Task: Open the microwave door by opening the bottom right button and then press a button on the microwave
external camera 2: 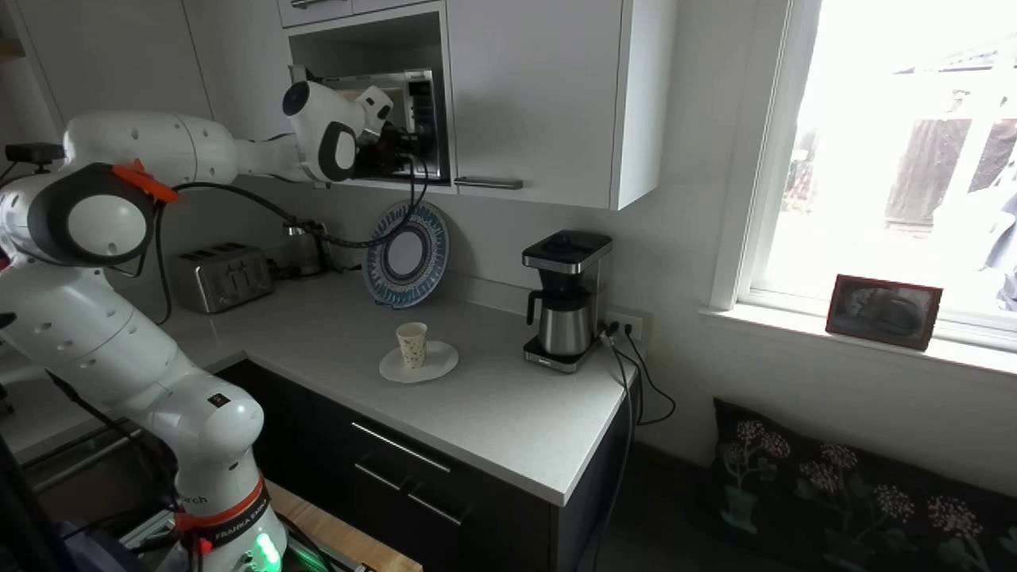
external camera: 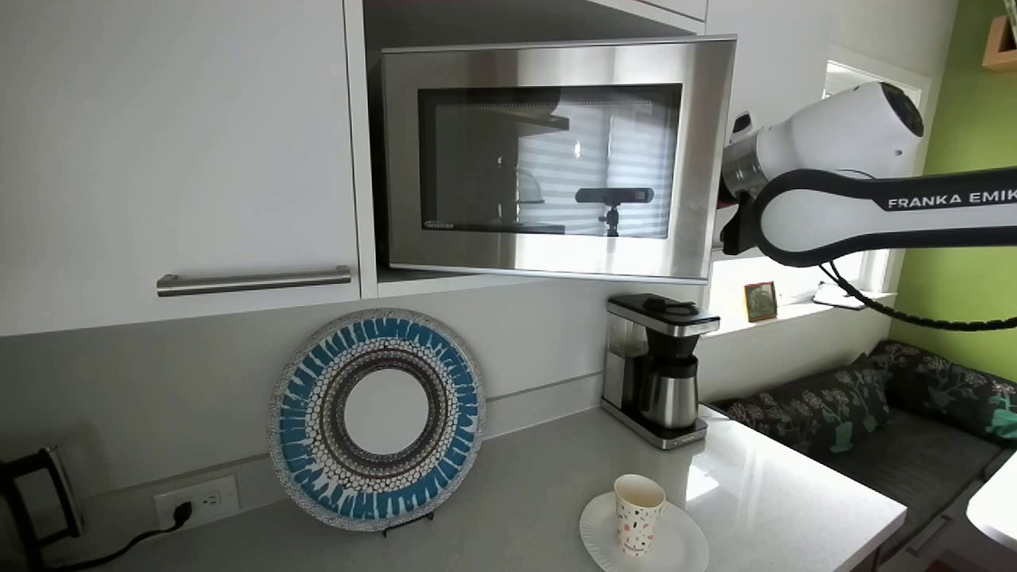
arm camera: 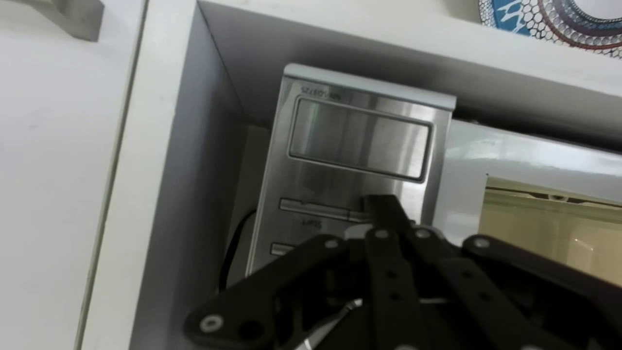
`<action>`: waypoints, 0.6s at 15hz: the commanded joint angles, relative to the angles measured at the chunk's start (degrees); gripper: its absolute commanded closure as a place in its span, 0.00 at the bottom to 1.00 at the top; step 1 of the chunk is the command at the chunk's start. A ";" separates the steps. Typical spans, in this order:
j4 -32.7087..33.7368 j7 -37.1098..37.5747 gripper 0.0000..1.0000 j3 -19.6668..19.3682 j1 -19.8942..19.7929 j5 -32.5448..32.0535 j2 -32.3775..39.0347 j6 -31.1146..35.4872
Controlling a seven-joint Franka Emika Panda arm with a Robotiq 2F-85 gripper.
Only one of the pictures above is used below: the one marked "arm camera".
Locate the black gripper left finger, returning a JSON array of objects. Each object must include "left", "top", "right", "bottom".
[{"left": 178, "top": 193, "right": 423, "bottom": 350}]

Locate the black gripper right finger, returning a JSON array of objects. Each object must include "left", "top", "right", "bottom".
[{"left": 390, "top": 193, "right": 622, "bottom": 350}]

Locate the stainless steel microwave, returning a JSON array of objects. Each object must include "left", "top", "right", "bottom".
[{"left": 242, "top": 61, "right": 622, "bottom": 291}]

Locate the narrow white cabinet door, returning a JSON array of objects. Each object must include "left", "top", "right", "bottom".
[{"left": 0, "top": 0, "right": 151, "bottom": 350}]

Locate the white microwave niche cabinet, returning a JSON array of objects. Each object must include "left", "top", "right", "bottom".
[{"left": 77, "top": 0, "right": 622, "bottom": 350}]

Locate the blue white decorative plate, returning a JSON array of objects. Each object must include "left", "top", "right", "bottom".
[{"left": 476, "top": 0, "right": 622, "bottom": 55}]

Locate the black microwave power cable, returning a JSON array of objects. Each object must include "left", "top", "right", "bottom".
[{"left": 219, "top": 209, "right": 260, "bottom": 293}]

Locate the short steel cabinet handle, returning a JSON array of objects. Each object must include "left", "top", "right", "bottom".
[{"left": 9, "top": 0, "right": 106, "bottom": 44}]

